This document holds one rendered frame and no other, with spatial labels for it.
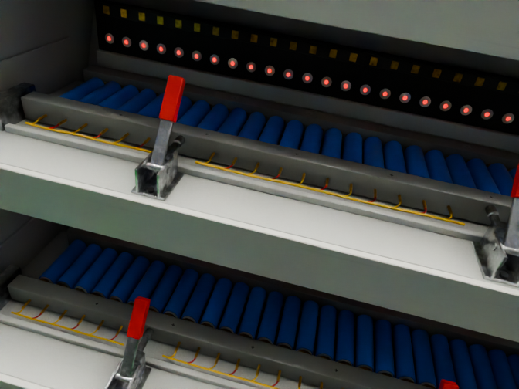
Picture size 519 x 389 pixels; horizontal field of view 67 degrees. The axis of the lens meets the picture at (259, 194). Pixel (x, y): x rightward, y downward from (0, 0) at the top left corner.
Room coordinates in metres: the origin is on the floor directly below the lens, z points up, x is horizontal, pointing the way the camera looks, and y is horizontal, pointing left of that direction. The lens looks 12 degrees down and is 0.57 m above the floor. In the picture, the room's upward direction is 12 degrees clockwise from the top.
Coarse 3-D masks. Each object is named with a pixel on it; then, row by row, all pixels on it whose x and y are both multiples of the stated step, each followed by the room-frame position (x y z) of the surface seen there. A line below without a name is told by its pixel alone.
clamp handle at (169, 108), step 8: (168, 80) 0.31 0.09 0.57; (176, 80) 0.31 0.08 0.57; (184, 80) 0.32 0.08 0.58; (168, 88) 0.31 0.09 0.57; (176, 88) 0.31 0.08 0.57; (168, 96) 0.31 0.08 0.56; (176, 96) 0.31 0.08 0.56; (168, 104) 0.31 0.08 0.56; (176, 104) 0.31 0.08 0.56; (160, 112) 0.31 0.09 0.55; (168, 112) 0.31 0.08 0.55; (176, 112) 0.31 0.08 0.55; (160, 120) 0.31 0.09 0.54; (168, 120) 0.31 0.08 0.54; (160, 128) 0.31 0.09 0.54; (168, 128) 0.31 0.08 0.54; (160, 136) 0.31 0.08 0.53; (168, 136) 0.31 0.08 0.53; (160, 144) 0.30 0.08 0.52; (160, 152) 0.30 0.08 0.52; (152, 160) 0.30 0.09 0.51; (160, 160) 0.30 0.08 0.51
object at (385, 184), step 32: (32, 96) 0.37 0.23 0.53; (96, 128) 0.36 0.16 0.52; (128, 128) 0.36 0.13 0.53; (192, 128) 0.36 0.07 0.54; (224, 160) 0.35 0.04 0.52; (256, 160) 0.34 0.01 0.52; (288, 160) 0.34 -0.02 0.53; (320, 160) 0.34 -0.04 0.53; (352, 192) 0.34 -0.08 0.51; (384, 192) 0.33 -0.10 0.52; (416, 192) 0.33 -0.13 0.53; (448, 192) 0.32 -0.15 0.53; (480, 192) 0.33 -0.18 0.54
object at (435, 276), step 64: (0, 64) 0.37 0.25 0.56; (64, 64) 0.46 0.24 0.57; (128, 64) 0.46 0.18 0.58; (0, 128) 0.35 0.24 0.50; (64, 128) 0.37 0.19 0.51; (448, 128) 0.42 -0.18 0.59; (0, 192) 0.31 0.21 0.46; (64, 192) 0.30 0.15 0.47; (128, 192) 0.30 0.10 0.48; (192, 192) 0.31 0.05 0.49; (256, 192) 0.32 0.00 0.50; (320, 192) 0.34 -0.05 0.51; (192, 256) 0.30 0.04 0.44; (256, 256) 0.29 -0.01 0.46; (320, 256) 0.28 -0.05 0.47; (384, 256) 0.27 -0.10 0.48; (448, 256) 0.28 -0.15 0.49; (448, 320) 0.28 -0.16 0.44; (512, 320) 0.27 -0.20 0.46
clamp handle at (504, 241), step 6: (516, 174) 0.29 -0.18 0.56; (516, 180) 0.29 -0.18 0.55; (516, 186) 0.28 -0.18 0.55; (516, 192) 0.28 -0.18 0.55; (516, 198) 0.28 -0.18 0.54; (516, 204) 0.28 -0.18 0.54; (510, 210) 0.28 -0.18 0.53; (516, 210) 0.28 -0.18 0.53; (510, 216) 0.28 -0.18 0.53; (516, 216) 0.28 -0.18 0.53; (510, 222) 0.28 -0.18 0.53; (516, 222) 0.28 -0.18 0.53; (510, 228) 0.28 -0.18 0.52; (516, 228) 0.27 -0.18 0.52; (504, 234) 0.28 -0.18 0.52; (510, 234) 0.27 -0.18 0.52; (516, 234) 0.27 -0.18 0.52; (504, 240) 0.27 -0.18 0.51; (510, 240) 0.27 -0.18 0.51; (516, 240) 0.27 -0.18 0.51; (510, 246) 0.27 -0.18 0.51; (516, 246) 0.27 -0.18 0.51
